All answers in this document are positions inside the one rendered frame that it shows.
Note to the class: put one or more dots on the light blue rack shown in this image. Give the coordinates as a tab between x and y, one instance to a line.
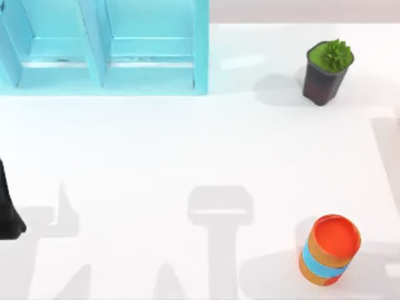
150	47

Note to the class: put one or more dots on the green plant in dark pot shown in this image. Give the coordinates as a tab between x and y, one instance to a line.
323	78

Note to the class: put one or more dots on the orange and blue can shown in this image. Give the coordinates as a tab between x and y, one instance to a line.
331	247

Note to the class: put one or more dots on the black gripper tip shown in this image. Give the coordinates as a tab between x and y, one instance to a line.
7	218

